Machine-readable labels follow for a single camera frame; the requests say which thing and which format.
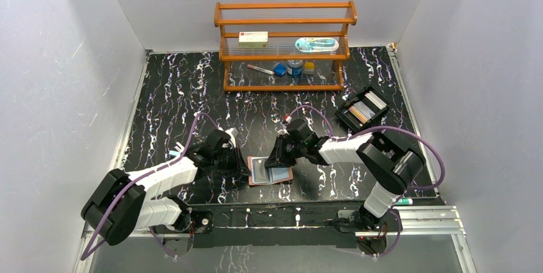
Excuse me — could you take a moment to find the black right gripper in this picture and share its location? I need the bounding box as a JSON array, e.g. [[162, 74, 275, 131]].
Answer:
[[264, 135, 306, 168]]

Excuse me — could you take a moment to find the brown leather card holder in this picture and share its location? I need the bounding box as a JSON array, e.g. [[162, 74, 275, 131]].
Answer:
[[247, 156, 294, 186]]

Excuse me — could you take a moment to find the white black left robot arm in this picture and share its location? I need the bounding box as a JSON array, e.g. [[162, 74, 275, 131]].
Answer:
[[81, 128, 249, 245]]

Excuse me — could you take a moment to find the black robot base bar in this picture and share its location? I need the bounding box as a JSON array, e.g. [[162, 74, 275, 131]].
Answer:
[[186, 201, 374, 250]]

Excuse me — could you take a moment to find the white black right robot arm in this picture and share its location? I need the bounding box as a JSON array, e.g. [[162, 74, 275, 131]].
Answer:
[[264, 119, 426, 231]]

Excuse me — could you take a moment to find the gold cards stack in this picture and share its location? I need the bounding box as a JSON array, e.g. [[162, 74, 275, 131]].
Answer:
[[348, 106, 368, 124]]

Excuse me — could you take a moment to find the black card tray box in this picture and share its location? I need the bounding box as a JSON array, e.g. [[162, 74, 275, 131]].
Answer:
[[334, 86, 389, 133]]

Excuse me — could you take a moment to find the white cards stack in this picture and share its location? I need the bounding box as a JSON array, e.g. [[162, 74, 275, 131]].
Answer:
[[365, 91, 387, 110]]

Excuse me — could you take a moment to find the light blue white clip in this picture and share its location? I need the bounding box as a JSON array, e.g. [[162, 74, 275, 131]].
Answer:
[[168, 146, 184, 158]]

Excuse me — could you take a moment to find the small blue box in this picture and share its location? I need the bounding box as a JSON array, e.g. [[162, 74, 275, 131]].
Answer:
[[273, 63, 287, 76]]

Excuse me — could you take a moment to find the small yellow box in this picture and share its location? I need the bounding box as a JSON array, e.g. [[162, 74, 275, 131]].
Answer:
[[302, 62, 315, 76]]

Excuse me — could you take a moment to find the blue white round tin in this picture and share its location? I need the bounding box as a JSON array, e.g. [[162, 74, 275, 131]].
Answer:
[[287, 60, 304, 77]]

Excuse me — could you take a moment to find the red white marker pen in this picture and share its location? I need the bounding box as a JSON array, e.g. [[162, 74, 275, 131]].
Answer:
[[247, 64, 274, 75]]

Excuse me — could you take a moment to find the wooden three-tier shelf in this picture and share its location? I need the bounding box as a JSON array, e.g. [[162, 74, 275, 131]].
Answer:
[[213, 1, 358, 92]]

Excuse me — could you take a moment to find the blue toothbrush blister pack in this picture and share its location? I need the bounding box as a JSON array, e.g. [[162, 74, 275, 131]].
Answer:
[[295, 37, 339, 53]]

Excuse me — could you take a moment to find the white red medicine box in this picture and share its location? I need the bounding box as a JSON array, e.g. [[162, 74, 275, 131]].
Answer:
[[238, 31, 268, 48]]

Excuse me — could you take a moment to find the green white marker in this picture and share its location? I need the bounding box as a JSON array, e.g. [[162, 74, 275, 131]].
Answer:
[[396, 198, 414, 206]]

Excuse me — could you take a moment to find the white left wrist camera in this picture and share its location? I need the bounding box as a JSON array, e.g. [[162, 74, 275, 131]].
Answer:
[[225, 128, 239, 148]]

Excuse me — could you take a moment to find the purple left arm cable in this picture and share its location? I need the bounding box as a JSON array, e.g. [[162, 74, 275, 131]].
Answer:
[[79, 112, 222, 261]]

